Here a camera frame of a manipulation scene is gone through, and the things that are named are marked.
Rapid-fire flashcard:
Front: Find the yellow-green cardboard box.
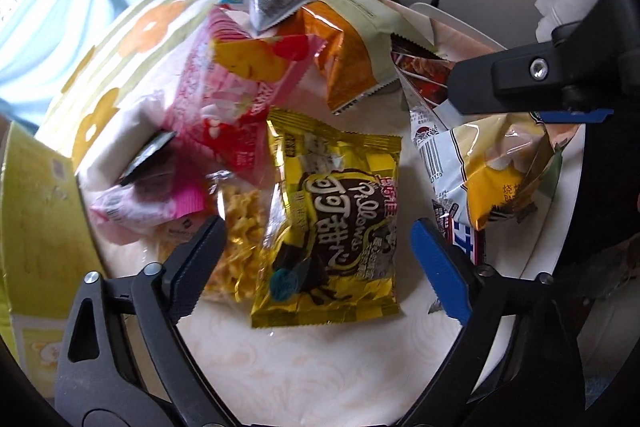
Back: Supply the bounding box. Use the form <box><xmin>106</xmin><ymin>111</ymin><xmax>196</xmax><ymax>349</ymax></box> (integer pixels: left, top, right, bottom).
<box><xmin>0</xmin><ymin>122</ymin><xmax>108</xmax><ymax>398</ymax></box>

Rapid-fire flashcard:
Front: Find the orange and cream snack bag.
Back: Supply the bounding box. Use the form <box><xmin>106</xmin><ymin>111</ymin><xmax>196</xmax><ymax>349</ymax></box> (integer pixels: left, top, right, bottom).
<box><xmin>295</xmin><ymin>0</ymin><xmax>401</xmax><ymax>115</ymax></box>

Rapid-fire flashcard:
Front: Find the dark green snack packet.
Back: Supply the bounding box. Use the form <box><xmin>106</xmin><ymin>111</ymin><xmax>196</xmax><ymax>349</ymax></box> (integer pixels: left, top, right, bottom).
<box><xmin>119</xmin><ymin>131</ymin><xmax>177</xmax><ymax>186</ymax></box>

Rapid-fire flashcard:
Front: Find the blue and white bar packet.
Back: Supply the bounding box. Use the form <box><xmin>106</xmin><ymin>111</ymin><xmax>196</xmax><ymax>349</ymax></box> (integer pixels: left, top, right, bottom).
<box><xmin>432</xmin><ymin>202</ymin><xmax>488</xmax><ymax>265</ymax></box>

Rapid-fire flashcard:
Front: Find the clear waffle packet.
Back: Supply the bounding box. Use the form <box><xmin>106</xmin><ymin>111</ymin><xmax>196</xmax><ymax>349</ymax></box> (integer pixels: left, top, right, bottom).
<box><xmin>157</xmin><ymin>172</ymin><xmax>281</xmax><ymax>305</ymax></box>

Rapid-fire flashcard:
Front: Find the gold snack bag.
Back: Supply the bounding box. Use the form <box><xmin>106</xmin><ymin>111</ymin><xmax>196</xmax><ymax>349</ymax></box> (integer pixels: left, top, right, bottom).
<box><xmin>250</xmin><ymin>107</ymin><xmax>403</xmax><ymax>330</ymax></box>

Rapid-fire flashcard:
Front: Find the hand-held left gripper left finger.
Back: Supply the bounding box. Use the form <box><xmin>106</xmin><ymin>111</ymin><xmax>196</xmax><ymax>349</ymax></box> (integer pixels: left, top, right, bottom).
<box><xmin>54</xmin><ymin>214</ymin><xmax>236</xmax><ymax>427</ymax></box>

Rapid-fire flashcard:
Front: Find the small pink wrapped packet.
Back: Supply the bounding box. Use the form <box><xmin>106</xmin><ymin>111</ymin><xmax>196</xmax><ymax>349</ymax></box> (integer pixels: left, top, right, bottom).
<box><xmin>90</xmin><ymin>157</ymin><xmax>208</xmax><ymax>243</ymax></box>

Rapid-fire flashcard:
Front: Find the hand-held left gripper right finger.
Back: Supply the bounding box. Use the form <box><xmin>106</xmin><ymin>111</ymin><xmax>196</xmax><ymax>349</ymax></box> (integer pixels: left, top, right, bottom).
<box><xmin>410</xmin><ymin>218</ymin><xmax>586</xmax><ymax>427</ymax></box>

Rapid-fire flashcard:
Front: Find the pink snack bag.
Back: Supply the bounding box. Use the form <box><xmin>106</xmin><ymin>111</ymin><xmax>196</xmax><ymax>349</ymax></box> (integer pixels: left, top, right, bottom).
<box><xmin>167</xmin><ymin>4</ymin><xmax>321</xmax><ymax>185</ymax></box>

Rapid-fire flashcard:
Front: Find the yellow and cream snack bag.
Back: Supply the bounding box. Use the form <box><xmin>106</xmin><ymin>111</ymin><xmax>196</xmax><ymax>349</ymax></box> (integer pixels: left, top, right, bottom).
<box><xmin>450</xmin><ymin>112</ymin><xmax>566</xmax><ymax>230</ymax></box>

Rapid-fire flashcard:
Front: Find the floral cloth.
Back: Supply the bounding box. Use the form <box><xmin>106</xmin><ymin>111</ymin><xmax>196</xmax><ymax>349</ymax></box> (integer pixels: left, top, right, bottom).
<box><xmin>35</xmin><ymin>0</ymin><xmax>401</xmax><ymax>188</ymax></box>

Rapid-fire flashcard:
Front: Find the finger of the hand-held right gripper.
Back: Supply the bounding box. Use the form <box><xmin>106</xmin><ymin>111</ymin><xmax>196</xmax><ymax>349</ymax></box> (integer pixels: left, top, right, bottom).
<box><xmin>446</xmin><ymin>41</ymin><xmax>627</xmax><ymax>116</ymax></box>
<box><xmin>536</xmin><ymin>108</ymin><xmax>614</xmax><ymax>124</ymax></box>

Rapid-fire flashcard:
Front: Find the red and white snack bag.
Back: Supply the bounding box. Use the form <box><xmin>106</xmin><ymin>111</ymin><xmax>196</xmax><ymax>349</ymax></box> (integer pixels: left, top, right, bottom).
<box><xmin>390</xmin><ymin>34</ymin><xmax>481</xmax><ymax>228</ymax></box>

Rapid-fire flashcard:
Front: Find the sheer light blue curtain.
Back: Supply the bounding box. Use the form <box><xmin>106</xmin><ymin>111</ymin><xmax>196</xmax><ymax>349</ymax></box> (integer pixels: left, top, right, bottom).
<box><xmin>0</xmin><ymin>0</ymin><xmax>151</xmax><ymax>128</ymax></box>

